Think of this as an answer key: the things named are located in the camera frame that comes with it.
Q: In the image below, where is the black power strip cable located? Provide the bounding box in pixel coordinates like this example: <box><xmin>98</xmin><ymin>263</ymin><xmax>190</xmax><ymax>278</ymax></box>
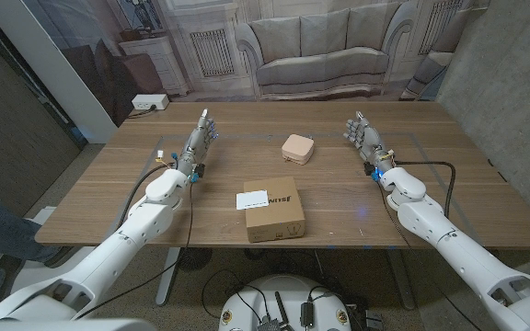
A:
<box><xmin>126</xmin><ymin>105</ymin><xmax>158</xmax><ymax>120</ymax></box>

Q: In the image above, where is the black round floor object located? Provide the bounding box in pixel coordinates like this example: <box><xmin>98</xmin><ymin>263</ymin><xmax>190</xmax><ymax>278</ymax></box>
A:
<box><xmin>177</xmin><ymin>247</ymin><xmax>214</xmax><ymax>273</ymax></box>

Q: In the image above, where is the printed living room backdrop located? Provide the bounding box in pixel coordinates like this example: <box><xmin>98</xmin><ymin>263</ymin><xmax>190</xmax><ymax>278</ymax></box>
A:
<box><xmin>20</xmin><ymin>0</ymin><xmax>491</xmax><ymax>128</ymax></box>

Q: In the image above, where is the white card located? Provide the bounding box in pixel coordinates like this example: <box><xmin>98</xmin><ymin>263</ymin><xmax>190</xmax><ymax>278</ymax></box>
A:
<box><xmin>236</xmin><ymin>189</ymin><xmax>270</xmax><ymax>211</ymax></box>

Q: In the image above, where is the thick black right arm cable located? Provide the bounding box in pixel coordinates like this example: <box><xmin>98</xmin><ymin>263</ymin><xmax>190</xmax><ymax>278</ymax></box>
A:
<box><xmin>393</xmin><ymin>159</ymin><xmax>457</xmax><ymax>218</ymax></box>

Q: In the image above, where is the grey connector on base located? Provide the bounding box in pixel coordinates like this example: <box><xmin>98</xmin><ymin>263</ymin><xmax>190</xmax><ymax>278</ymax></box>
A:
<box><xmin>256</xmin><ymin>315</ymin><xmax>283</xmax><ymax>331</ymax></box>

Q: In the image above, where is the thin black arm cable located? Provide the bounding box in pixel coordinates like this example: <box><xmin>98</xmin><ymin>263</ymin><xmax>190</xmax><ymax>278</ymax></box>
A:
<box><xmin>75</xmin><ymin>181</ymin><xmax>195</xmax><ymax>319</ymax></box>
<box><xmin>376</xmin><ymin>179</ymin><xmax>483</xmax><ymax>331</ymax></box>

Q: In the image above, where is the white power strip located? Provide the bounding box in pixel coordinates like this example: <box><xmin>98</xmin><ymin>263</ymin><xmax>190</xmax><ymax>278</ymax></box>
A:
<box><xmin>131</xmin><ymin>93</ymin><xmax>170</xmax><ymax>111</ymax></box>

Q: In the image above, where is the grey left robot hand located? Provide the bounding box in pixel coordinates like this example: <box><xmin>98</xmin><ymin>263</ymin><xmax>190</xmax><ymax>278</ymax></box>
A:
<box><xmin>175</xmin><ymin>108</ymin><xmax>219</xmax><ymax>184</ymax></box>

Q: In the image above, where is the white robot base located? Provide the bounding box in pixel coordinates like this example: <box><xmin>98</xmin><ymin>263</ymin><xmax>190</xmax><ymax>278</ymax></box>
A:
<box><xmin>217</xmin><ymin>274</ymin><xmax>352</xmax><ymax>331</ymax></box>

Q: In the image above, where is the small pink case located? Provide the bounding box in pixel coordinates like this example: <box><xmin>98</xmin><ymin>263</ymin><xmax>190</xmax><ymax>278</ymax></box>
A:
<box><xmin>281</xmin><ymin>133</ymin><xmax>316</xmax><ymax>166</ymax></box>

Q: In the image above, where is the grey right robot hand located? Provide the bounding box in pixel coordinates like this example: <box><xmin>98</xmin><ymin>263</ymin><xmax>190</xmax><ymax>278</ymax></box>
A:
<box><xmin>342</xmin><ymin>110</ymin><xmax>396</xmax><ymax>181</ymax></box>

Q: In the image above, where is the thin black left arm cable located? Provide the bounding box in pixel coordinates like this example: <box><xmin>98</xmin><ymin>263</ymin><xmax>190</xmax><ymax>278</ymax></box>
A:
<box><xmin>75</xmin><ymin>181</ymin><xmax>195</xmax><ymax>319</ymax></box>

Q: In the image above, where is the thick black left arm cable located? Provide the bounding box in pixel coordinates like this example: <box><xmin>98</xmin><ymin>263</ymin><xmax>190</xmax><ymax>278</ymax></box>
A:
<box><xmin>116</xmin><ymin>161</ymin><xmax>177</xmax><ymax>229</ymax></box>

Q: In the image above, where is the black floor box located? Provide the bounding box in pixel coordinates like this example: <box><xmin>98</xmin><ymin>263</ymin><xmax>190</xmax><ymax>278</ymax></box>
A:
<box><xmin>364</xmin><ymin>310</ymin><xmax>385</xmax><ymax>330</ymax></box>

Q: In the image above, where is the white robot torso edge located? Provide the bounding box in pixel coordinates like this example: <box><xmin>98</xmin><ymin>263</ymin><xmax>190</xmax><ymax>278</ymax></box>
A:
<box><xmin>0</xmin><ymin>318</ymin><xmax>158</xmax><ymax>331</ymax></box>

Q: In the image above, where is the black antenna on base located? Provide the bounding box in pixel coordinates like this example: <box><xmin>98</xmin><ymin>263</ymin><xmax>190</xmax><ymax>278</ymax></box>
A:
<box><xmin>273</xmin><ymin>291</ymin><xmax>293</xmax><ymax>331</ymax></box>

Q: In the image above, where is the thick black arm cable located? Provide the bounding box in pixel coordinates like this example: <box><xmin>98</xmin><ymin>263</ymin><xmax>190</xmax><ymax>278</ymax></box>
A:
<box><xmin>116</xmin><ymin>161</ymin><xmax>177</xmax><ymax>229</ymax></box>
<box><xmin>393</xmin><ymin>159</ymin><xmax>457</xmax><ymax>218</ymax></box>

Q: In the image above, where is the brown cardboard package box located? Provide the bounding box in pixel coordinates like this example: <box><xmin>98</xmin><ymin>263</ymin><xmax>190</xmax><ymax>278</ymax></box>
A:
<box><xmin>243</xmin><ymin>176</ymin><xmax>306</xmax><ymax>244</ymax></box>

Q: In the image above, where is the black adapter on base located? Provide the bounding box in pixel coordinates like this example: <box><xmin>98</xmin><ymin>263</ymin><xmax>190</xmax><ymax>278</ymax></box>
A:
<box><xmin>300</xmin><ymin>301</ymin><xmax>315</xmax><ymax>329</ymax></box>

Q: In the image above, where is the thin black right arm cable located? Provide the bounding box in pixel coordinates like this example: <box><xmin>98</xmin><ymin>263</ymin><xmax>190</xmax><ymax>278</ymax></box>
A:
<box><xmin>376</xmin><ymin>179</ymin><xmax>483</xmax><ymax>331</ymax></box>

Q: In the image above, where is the grey table leg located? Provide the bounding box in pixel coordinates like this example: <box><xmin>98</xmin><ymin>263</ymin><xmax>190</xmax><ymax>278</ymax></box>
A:
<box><xmin>386</xmin><ymin>248</ymin><xmax>417</xmax><ymax>312</ymax></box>
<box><xmin>155</xmin><ymin>246</ymin><xmax>182</xmax><ymax>307</ymax></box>

